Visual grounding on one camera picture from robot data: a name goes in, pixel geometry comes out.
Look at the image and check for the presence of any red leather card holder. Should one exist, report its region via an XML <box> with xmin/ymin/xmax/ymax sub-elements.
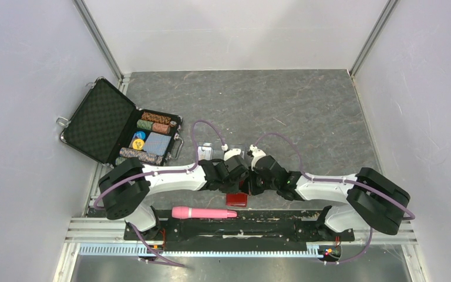
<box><xmin>225</xmin><ymin>180</ymin><xmax>249</xmax><ymax>207</ymax></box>

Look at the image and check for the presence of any clear plastic card box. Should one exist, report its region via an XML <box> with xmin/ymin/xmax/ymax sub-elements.
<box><xmin>197</xmin><ymin>142</ymin><xmax>245</xmax><ymax>160</ymax></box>

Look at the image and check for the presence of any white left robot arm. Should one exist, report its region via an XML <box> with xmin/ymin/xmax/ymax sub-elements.
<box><xmin>93</xmin><ymin>155</ymin><xmax>250</xmax><ymax>240</ymax></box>

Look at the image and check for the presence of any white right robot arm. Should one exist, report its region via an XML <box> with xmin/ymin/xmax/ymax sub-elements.
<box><xmin>251</xmin><ymin>156</ymin><xmax>412</xmax><ymax>240</ymax></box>

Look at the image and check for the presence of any blue playing card deck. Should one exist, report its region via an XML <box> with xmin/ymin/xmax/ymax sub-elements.
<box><xmin>143</xmin><ymin>132</ymin><xmax>171</xmax><ymax>156</ymax></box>

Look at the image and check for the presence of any pink cylindrical wand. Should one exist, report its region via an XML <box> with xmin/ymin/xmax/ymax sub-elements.
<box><xmin>171</xmin><ymin>206</ymin><xmax>238</xmax><ymax>219</ymax></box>

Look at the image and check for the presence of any green and brown chip stack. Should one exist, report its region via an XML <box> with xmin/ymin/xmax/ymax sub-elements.
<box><xmin>136</xmin><ymin>120</ymin><xmax>171</xmax><ymax>135</ymax></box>

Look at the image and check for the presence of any purple poker chip stack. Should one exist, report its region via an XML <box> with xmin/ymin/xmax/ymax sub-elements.
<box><xmin>119</xmin><ymin>147</ymin><xmax>163</xmax><ymax>165</ymax></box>

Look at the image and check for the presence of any brown poker chip stack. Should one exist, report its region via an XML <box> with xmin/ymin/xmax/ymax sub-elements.
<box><xmin>141</xmin><ymin>112</ymin><xmax>172</xmax><ymax>125</ymax></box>

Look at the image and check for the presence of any yellow poker chip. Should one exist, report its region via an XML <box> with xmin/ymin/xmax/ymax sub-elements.
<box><xmin>131</xmin><ymin>138</ymin><xmax>145</xmax><ymax>151</ymax></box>

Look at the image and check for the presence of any blue poker chip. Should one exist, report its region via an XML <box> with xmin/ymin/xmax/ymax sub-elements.
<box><xmin>133</xmin><ymin>131</ymin><xmax>146</xmax><ymax>140</ymax></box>

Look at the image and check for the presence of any green poker chip stack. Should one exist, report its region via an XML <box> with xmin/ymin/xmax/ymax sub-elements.
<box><xmin>115</xmin><ymin>157</ymin><xmax>127</xmax><ymax>166</ymax></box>

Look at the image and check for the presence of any black poker chip case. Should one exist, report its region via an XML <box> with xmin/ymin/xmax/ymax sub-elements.
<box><xmin>57</xmin><ymin>77</ymin><xmax>183</xmax><ymax>166</ymax></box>

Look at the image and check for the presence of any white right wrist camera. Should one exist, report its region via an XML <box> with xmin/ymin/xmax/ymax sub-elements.
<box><xmin>247</xmin><ymin>145</ymin><xmax>267</xmax><ymax>170</ymax></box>

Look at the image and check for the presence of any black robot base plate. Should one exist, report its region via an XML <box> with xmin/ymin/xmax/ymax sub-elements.
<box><xmin>142</xmin><ymin>210</ymin><xmax>355</xmax><ymax>251</ymax></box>

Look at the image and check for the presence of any toothed aluminium rail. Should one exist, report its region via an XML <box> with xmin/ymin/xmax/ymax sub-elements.
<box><xmin>78</xmin><ymin>243</ymin><xmax>341</xmax><ymax>259</ymax></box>

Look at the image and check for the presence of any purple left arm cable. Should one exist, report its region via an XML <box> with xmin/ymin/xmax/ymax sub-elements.
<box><xmin>93</xmin><ymin>119</ymin><xmax>228</xmax><ymax>268</ymax></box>

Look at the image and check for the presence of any right aluminium frame post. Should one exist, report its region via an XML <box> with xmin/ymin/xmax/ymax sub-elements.
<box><xmin>348</xmin><ymin>0</ymin><xmax>400</xmax><ymax>79</ymax></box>

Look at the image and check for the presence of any aluminium frame post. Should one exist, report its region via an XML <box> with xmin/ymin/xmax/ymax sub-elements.
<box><xmin>72</xmin><ymin>0</ymin><xmax>124</xmax><ymax>81</ymax></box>
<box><xmin>348</xmin><ymin>0</ymin><xmax>400</xmax><ymax>79</ymax></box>

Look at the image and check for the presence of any left aluminium frame post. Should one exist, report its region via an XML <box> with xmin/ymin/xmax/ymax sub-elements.
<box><xmin>72</xmin><ymin>0</ymin><xmax>124</xmax><ymax>81</ymax></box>

